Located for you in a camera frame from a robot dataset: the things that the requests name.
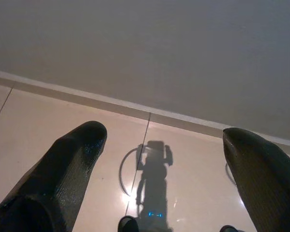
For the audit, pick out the black robot right foot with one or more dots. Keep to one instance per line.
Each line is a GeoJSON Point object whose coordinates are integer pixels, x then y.
{"type": "Point", "coordinates": [228, 229]}

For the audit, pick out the black robot left foot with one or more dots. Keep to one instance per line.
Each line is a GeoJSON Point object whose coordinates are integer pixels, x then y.
{"type": "Point", "coordinates": [127, 224]}

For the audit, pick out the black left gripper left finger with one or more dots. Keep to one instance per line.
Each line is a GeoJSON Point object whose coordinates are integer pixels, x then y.
{"type": "Point", "coordinates": [58, 181]}

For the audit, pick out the black robot foot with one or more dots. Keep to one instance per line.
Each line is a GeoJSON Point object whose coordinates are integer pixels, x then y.
{"type": "Point", "coordinates": [127, 224]}
{"type": "Point", "coordinates": [228, 229]}

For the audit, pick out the white skirting board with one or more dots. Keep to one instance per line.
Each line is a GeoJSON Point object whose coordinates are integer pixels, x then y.
{"type": "Point", "coordinates": [111, 105]}

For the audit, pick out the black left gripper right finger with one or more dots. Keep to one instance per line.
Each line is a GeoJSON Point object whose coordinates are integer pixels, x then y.
{"type": "Point", "coordinates": [268, 183]}

